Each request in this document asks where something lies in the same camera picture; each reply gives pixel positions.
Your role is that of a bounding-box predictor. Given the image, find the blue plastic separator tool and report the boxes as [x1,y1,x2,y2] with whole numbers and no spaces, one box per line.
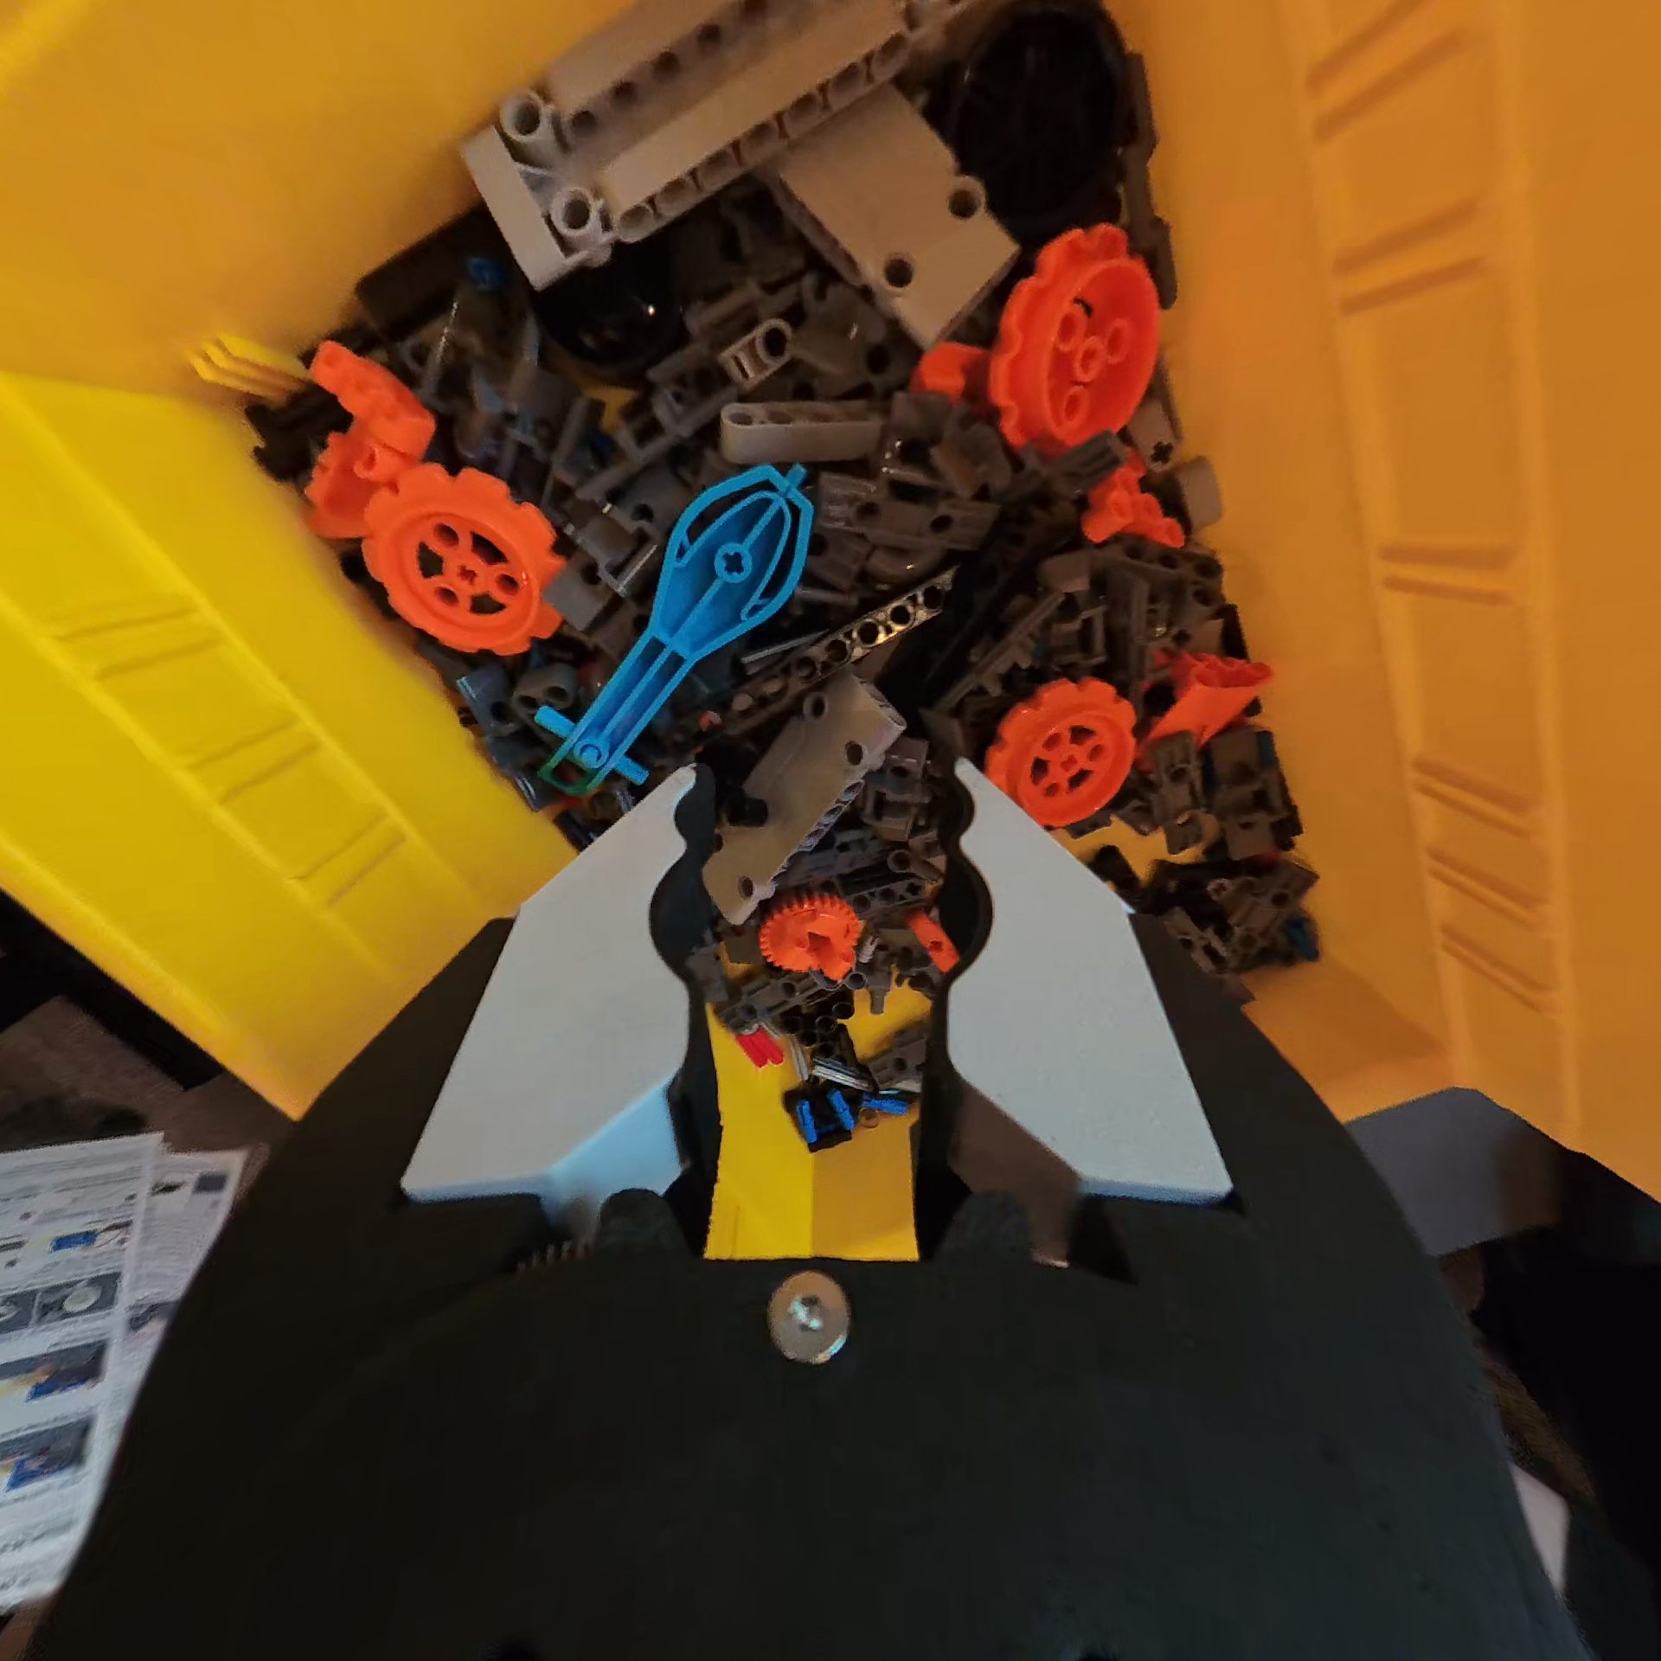
[535,462,817,794]

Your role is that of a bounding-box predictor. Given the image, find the yellow plastic bin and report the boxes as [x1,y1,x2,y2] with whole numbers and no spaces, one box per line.
[0,0,1661,1261]

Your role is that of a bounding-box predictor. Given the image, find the large orange gear wheel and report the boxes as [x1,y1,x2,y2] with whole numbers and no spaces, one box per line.
[360,464,570,657]
[987,223,1163,457]
[982,676,1143,832]

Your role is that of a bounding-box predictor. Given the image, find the large grey frame brick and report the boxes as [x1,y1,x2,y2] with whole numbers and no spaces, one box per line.
[461,0,963,291]

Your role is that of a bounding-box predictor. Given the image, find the grey block with holes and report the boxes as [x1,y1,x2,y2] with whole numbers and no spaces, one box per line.
[701,671,909,926]
[765,83,1023,349]

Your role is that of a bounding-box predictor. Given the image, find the black toy tyre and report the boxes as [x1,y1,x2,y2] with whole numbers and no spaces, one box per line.
[940,0,1144,249]

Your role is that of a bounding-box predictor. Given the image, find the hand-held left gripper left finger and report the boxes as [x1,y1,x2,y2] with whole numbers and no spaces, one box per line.
[400,763,727,1258]

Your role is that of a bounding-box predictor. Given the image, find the printed photo leaflet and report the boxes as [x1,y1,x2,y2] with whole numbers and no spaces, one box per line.
[0,1132,250,1611]

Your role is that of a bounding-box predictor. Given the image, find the light grey short beam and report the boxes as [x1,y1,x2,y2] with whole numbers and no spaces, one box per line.
[717,400,885,467]

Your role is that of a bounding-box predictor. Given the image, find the pile of toy building parts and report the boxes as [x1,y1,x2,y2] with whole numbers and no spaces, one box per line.
[246,0,1326,1157]

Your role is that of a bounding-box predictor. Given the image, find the small orange gear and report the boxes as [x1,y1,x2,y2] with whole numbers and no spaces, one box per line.
[757,888,862,981]

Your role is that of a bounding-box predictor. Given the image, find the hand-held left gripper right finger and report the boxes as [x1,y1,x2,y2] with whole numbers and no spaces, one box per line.
[912,756,1236,1261]

